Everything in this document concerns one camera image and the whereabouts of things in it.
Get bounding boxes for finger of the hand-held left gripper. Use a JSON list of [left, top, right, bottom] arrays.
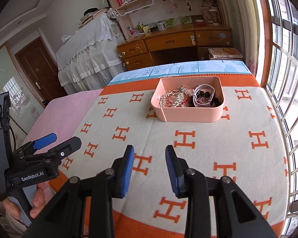
[[27, 136, 82, 169], [14, 133, 57, 163]]

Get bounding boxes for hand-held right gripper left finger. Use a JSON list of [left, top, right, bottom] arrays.
[[22, 144, 135, 238]]

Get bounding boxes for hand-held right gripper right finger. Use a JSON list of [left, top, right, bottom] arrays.
[[165, 144, 279, 238]]

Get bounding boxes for pink jewelry box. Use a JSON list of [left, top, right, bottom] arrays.
[[151, 76, 224, 123]]

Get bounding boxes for pink band smart watch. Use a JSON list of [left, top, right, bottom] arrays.
[[192, 84, 216, 109]]

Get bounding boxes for person's left forearm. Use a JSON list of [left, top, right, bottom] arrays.
[[0, 211, 28, 237]]

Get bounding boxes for person's left hand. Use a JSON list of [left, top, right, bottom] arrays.
[[2, 182, 54, 221]]

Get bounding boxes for pink bed sheet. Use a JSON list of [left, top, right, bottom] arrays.
[[22, 89, 105, 201]]

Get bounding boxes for orange patterned blanket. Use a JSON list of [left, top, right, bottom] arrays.
[[48, 74, 288, 238]]

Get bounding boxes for glass sliding door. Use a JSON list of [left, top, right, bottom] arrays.
[[0, 43, 45, 142]]

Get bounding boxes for brown wooden door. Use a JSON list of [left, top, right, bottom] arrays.
[[14, 36, 69, 102]]

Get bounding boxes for white lace covered cabinet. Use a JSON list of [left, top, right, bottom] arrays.
[[56, 12, 127, 96]]

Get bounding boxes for blue leaf print sheet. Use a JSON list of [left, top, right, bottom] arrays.
[[109, 60, 252, 86]]

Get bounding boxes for pile of books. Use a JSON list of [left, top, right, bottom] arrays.
[[78, 8, 110, 29]]

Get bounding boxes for wooden desk with drawers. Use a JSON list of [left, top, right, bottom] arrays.
[[117, 22, 232, 71]]

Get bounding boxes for stack of magazines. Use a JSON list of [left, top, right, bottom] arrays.
[[208, 48, 244, 60]]

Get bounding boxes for wooden bookshelf hutch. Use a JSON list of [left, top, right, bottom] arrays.
[[99, 0, 221, 40]]

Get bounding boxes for pale curtain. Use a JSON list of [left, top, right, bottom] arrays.
[[215, 0, 261, 85]]

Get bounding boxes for window with metal grille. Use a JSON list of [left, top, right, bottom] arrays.
[[253, 0, 298, 236]]

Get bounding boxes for floral storage jars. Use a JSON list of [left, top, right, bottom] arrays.
[[201, 6, 221, 25]]

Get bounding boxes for red string bracelet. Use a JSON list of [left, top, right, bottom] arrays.
[[164, 93, 190, 106]]

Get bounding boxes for black bead bracelet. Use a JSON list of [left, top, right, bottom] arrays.
[[197, 91, 220, 106]]

